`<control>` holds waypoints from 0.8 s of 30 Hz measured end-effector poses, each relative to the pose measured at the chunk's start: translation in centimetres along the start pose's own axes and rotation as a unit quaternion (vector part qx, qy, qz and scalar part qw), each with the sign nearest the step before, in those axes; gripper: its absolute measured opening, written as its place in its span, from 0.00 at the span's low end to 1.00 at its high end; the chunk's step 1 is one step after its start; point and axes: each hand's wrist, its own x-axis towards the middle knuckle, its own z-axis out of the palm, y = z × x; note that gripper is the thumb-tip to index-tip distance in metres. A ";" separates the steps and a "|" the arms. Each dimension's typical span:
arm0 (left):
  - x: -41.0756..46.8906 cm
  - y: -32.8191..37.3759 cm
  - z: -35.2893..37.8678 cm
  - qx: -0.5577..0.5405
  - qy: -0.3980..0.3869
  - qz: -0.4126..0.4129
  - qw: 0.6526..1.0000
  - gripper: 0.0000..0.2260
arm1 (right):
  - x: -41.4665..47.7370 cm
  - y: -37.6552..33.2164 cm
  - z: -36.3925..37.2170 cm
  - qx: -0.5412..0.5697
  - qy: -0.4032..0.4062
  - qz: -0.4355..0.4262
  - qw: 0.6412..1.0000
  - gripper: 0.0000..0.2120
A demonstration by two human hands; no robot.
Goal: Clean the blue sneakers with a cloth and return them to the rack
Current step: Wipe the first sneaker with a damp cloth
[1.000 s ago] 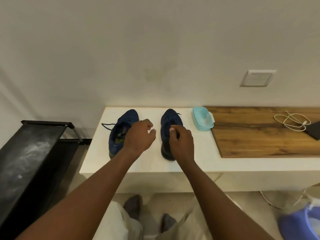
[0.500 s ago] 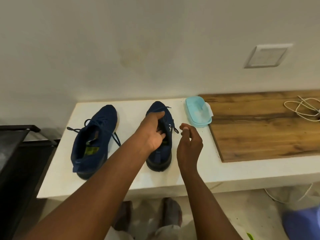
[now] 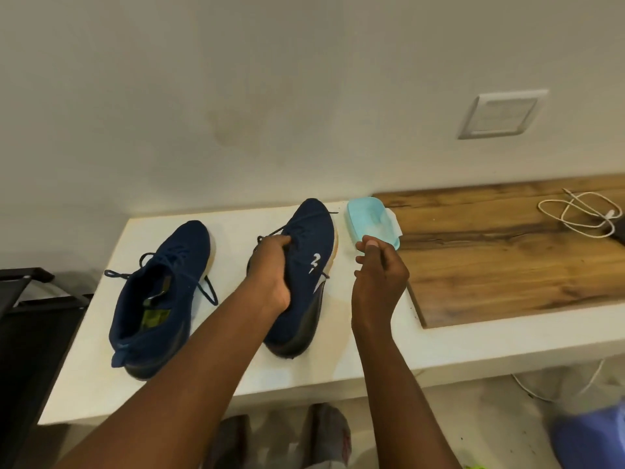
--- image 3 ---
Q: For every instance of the person's left hand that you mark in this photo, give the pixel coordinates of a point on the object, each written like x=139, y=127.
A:
x=268, y=273

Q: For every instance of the person's right hand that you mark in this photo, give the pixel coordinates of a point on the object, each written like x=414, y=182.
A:
x=381, y=293

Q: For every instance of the beige cleaning cloth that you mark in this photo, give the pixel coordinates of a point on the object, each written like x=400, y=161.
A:
x=388, y=228

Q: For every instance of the black shoe rack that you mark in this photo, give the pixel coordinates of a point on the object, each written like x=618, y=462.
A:
x=29, y=346

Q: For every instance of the person's left forearm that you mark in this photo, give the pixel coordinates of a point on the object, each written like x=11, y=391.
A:
x=185, y=385

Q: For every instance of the person's right forearm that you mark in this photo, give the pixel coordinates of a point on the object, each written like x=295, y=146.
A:
x=400, y=400

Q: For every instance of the person's right foot grey sock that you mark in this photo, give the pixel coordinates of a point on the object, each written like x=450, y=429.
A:
x=327, y=434

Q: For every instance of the person's foot grey sock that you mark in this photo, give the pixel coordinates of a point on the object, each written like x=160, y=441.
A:
x=232, y=442
x=327, y=434

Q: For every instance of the person's left foot grey sock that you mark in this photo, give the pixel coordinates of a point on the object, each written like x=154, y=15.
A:
x=232, y=442

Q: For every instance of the light blue plastic container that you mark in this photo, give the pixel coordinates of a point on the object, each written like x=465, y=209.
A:
x=361, y=217

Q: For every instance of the brown wooden board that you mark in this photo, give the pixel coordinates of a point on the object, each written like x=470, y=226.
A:
x=488, y=258

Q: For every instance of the black device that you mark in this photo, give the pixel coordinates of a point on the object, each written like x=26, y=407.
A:
x=619, y=230

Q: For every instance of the blue plastic bag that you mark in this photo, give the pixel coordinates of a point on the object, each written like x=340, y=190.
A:
x=591, y=439

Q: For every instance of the white wall switch plate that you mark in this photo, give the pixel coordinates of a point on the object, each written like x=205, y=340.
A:
x=503, y=114

